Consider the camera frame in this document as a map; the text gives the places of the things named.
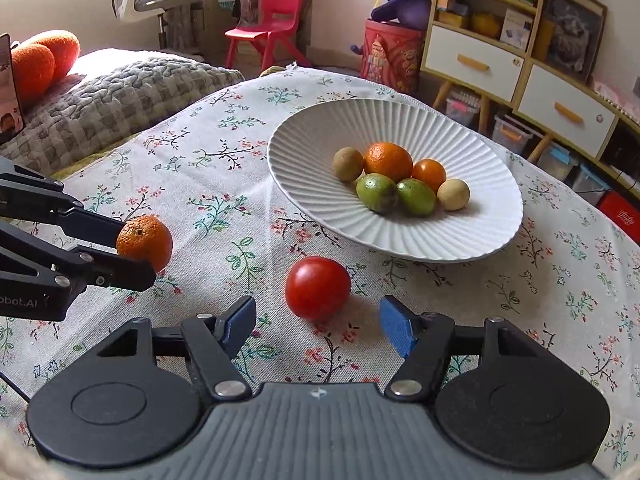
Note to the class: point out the pale brown kiwi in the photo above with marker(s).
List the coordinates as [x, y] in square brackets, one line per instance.
[453, 194]

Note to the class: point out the red tomato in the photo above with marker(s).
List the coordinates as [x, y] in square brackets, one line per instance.
[317, 288]

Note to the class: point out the small orange in plate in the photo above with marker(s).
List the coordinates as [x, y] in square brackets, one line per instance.
[431, 172]

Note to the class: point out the floral tablecloth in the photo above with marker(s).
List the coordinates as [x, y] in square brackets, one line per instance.
[570, 279]

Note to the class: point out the red plastic chair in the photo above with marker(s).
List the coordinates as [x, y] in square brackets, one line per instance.
[280, 20]

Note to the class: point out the wooden shelf cabinet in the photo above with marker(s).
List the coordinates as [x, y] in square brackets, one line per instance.
[483, 46]

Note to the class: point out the white ribbed plate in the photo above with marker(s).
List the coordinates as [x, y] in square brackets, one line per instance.
[300, 154]

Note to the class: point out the large orange in plate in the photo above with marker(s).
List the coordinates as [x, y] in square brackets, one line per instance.
[389, 159]

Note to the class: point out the left green fruit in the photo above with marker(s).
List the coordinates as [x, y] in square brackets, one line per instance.
[377, 192]

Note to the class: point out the red decorated bucket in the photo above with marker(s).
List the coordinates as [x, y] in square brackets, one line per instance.
[391, 55]

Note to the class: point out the right green fruit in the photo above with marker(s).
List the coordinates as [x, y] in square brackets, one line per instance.
[416, 197]

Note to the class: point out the framed cat picture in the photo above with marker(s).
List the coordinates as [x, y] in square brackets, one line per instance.
[576, 37]

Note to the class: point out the red box under cabinet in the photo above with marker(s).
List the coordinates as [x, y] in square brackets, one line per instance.
[622, 213]

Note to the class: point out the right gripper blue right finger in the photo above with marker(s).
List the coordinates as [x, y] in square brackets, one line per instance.
[424, 342]

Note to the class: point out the low wooden drawer cabinet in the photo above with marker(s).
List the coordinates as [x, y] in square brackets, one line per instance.
[572, 114]

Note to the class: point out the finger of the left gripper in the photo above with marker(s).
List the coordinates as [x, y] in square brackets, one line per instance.
[105, 269]
[89, 226]

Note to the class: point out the green fruit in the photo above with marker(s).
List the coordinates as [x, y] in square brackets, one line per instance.
[416, 197]
[377, 192]

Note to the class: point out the orange mandarin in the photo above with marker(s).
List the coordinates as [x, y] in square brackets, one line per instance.
[146, 239]

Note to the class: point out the orange plush toy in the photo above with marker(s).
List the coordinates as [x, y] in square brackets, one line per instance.
[42, 61]

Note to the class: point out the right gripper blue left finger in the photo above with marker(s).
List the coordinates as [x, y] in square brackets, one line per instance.
[212, 342]

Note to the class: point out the grey woven cushion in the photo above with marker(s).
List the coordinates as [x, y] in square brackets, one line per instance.
[108, 96]

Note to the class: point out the purple plush toy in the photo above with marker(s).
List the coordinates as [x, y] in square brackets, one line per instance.
[413, 14]

